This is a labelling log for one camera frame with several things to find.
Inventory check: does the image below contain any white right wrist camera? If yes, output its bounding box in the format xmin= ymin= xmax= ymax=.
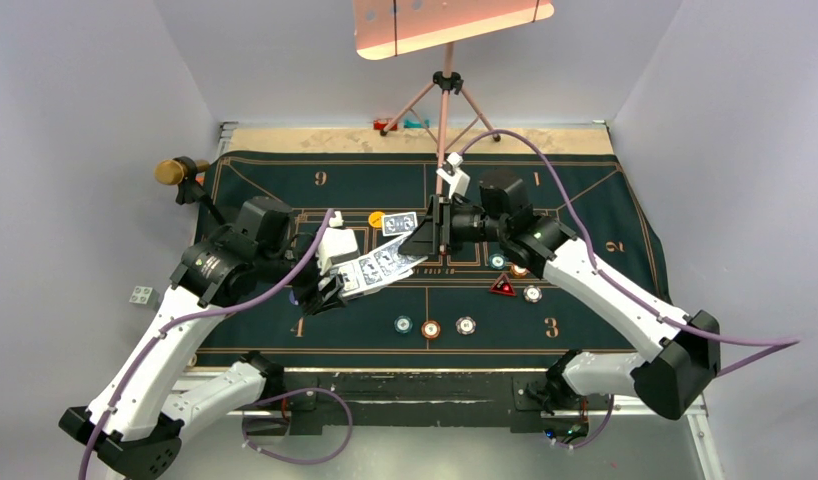
xmin=437 ymin=152 xmax=470 ymax=199

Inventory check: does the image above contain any small grey lego block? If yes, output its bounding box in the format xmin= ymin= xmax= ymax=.
xmin=129 ymin=286 xmax=160 ymax=309

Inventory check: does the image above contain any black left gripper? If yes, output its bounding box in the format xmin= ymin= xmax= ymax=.
xmin=255 ymin=223 xmax=347 ymax=313

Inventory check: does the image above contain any yellow big blind button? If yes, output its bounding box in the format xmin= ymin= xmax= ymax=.
xmin=368 ymin=211 xmax=385 ymax=229

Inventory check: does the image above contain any red black triangle dealer marker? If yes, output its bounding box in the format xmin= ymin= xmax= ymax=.
xmin=489 ymin=273 xmax=517 ymax=297

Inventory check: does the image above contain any blue playing card deck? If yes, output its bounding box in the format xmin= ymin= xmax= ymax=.
xmin=329 ymin=234 xmax=427 ymax=300

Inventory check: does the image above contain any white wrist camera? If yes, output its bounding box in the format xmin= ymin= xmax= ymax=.
xmin=437 ymin=152 xmax=470 ymax=199
xmin=316 ymin=210 xmax=360 ymax=274

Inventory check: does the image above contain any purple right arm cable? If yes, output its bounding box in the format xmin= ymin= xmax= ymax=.
xmin=458 ymin=129 xmax=801 ymax=452

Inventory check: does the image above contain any blue playing card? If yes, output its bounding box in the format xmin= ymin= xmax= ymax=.
xmin=381 ymin=211 xmax=418 ymax=237

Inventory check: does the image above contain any white blue chip stack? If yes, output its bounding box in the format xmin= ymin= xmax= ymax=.
xmin=455 ymin=316 xmax=477 ymax=336

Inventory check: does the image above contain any dark green poker mat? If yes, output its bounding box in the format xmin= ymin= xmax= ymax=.
xmin=196 ymin=151 xmax=669 ymax=369

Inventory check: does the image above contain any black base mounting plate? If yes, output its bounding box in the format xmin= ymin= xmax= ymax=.
xmin=239 ymin=369 xmax=609 ymax=437

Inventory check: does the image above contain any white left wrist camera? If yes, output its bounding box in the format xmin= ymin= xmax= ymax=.
xmin=316 ymin=210 xmax=360 ymax=274

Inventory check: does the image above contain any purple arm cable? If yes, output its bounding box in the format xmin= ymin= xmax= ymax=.
xmin=77 ymin=208 xmax=354 ymax=480
xmin=458 ymin=129 xmax=801 ymax=452

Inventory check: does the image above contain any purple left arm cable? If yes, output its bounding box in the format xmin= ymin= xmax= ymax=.
xmin=77 ymin=208 xmax=354 ymax=480

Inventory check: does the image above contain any green blue poker chip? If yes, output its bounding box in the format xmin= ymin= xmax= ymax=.
xmin=488 ymin=253 xmax=507 ymax=270
xmin=393 ymin=315 xmax=414 ymax=335

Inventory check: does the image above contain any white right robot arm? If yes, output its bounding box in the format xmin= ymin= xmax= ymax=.
xmin=399 ymin=167 xmax=721 ymax=420

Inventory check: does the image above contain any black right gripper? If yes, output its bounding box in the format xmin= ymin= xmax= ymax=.
xmin=399 ymin=193 xmax=508 ymax=255

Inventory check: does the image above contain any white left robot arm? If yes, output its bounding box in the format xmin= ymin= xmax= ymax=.
xmin=59 ymin=197 xmax=344 ymax=479

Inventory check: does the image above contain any red clip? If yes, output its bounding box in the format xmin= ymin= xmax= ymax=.
xmin=372 ymin=118 xmax=398 ymax=131

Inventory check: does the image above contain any pink music stand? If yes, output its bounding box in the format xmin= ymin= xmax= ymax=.
xmin=351 ymin=0 xmax=555 ymax=173

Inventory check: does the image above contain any teal clip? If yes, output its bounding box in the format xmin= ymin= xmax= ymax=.
xmin=403 ymin=118 xmax=430 ymax=129

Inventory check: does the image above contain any aluminium frame rail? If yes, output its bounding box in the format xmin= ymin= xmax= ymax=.
xmin=104 ymin=367 xmax=725 ymax=480

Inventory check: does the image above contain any orange poker chip stack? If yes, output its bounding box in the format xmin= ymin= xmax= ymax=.
xmin=420 ymin=320 xmax=442 ymax=340

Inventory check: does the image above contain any gold knob black clamp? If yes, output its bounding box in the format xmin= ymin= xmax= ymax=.
xmin=154 ymin=156 xmax=227 ymax=225

